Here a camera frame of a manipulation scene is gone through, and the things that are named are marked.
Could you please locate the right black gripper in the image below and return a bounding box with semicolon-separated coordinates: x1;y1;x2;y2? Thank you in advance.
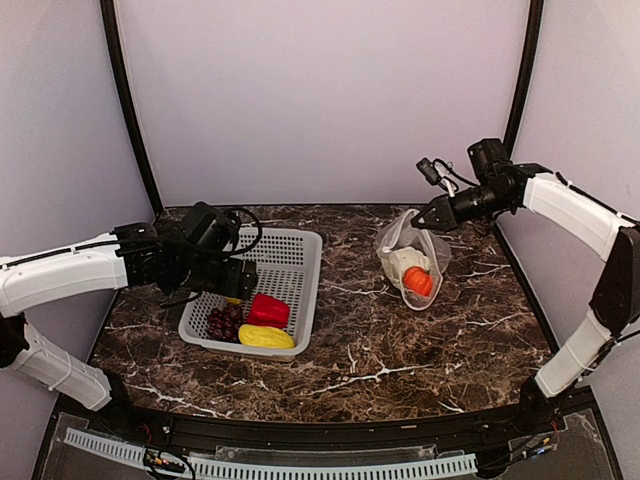
411;181;513;231

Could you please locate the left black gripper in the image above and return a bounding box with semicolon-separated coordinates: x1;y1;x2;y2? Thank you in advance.
172;256;258;300

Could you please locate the clear zip top bag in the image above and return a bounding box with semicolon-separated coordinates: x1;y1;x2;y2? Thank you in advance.
374;209;452;311

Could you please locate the white cauliflower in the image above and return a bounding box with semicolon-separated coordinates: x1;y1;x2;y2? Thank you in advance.
377;246;431;289

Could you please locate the orange pumpkin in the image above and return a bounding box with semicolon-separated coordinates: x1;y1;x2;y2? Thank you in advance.
403;266;434;297

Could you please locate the dark red grape bunch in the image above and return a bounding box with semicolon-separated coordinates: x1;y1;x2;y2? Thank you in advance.
207;304;245;344

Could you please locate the red bell pepper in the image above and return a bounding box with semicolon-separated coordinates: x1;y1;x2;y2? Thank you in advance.
246;293;290;330

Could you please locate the white plastic basket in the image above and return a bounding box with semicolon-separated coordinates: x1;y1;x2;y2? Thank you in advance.
178;228;323;362

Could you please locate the yellow bell pepper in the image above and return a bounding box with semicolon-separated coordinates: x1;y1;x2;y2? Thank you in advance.
238;324;295;349

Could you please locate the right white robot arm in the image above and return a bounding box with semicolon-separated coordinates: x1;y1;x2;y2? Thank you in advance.
412;161;639;434

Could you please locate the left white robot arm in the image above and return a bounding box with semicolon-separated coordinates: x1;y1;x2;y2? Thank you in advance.
1;202;258;436

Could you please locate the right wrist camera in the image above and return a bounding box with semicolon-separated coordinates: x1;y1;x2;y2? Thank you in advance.
416;158;458;197

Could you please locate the right black frame post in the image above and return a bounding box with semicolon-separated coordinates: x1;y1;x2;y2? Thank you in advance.
502;0;545;156

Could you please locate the black frame post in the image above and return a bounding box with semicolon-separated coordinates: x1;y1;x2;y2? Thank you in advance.
99;0;164;218
502;0;545;156

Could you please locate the white slotted cable duct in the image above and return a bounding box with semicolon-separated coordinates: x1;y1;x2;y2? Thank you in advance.
64;427;478;480

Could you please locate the black front rail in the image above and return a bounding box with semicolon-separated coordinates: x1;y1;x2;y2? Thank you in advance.
62;387;596;452

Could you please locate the left black frame post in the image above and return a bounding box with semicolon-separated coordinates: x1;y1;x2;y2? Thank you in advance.
99;0;164;218

